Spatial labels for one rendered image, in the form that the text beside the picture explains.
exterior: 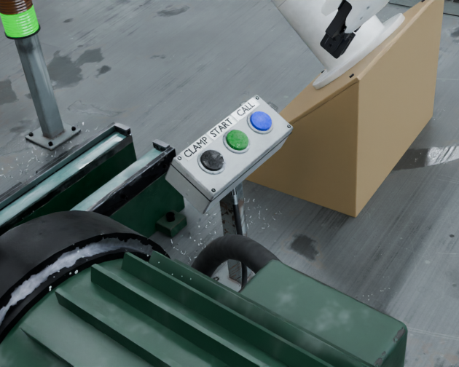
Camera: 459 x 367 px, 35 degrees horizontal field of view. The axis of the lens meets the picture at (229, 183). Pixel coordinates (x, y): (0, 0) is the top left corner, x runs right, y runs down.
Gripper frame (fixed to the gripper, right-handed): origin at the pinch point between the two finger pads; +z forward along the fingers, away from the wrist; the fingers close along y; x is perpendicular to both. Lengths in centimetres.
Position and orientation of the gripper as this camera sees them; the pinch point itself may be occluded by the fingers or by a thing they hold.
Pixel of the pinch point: (336, 39)
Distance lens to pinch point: 99.7
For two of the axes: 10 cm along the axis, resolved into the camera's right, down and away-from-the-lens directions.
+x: 7.2, 6.7, -1.6
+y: -6.3, 5.4, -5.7
